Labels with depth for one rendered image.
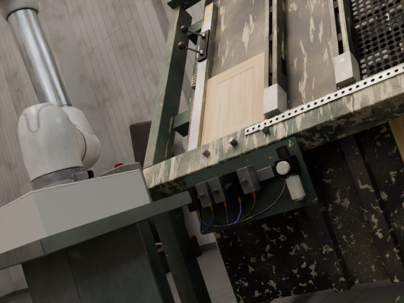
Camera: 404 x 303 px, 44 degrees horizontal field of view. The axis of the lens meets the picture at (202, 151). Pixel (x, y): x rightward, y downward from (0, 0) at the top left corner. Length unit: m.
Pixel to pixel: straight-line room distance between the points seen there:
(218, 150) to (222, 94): 0.34
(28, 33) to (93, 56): 5.85
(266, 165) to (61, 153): 0.73
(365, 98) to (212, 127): 0.68
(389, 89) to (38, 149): 1.06
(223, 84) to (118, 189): 0.94
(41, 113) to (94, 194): 0.30
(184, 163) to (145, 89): 4.88
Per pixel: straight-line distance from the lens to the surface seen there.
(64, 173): 1.45
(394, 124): 1.88
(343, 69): 1.76
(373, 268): 2.03
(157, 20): 6.40
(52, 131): 1.47
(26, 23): 1.83
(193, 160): 1.97
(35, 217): 1.29
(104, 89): 7.49
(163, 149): 2.25
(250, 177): 1.71
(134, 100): 7.02
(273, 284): 2.21
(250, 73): 2.12
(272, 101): 1.84
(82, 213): 1.33
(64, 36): 7.87
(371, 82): 1.69
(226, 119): 2.03
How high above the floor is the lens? 0.73
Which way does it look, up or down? 5 degrees up
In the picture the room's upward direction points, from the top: 19 degrees counter-clockwise
